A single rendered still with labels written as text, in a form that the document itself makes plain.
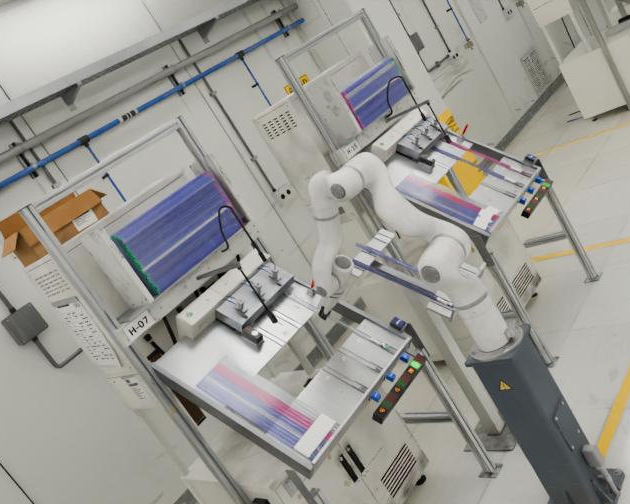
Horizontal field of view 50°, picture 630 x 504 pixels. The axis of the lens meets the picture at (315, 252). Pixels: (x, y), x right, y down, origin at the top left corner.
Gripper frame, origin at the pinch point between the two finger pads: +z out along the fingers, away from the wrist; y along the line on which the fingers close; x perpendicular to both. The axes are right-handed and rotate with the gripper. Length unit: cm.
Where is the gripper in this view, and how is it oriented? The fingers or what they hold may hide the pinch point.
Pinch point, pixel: (325, 313)
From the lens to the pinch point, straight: 267.5
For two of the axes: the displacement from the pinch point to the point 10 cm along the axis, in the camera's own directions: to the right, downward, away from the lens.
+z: -2.0, 6.6, 7.3
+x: 8.0, 5.3, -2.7
